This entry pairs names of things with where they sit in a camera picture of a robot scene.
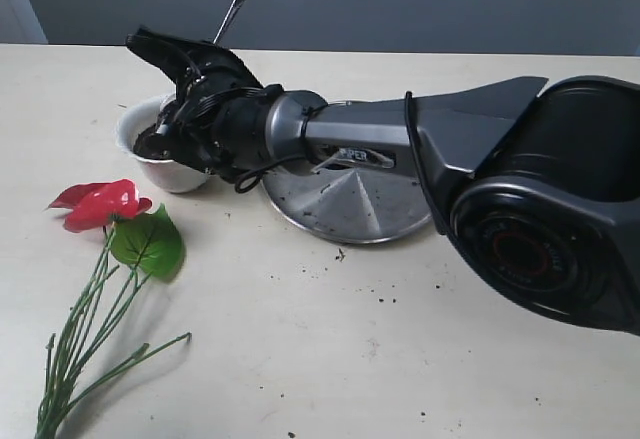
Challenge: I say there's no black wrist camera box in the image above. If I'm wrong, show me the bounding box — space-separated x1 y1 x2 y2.
139 98 204 160

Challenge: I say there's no red artificial flower with stems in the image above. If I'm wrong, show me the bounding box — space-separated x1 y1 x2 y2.
35 179 192 438

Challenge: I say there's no round stainless steel plate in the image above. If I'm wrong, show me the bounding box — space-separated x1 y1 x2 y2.
259 100 434 244

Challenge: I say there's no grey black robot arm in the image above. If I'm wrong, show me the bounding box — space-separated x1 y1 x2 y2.
126 27 639 335

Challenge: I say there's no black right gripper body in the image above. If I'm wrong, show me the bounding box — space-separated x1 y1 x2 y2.
173 42 280 179

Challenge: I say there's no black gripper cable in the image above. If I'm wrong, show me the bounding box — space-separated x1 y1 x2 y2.
177 38 321 194

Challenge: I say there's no white scalloped flower pot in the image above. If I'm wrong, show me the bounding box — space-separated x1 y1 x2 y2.
115 94 210 194

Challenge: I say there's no metal spork spoon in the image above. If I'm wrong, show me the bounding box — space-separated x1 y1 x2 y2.
211 0 246 45

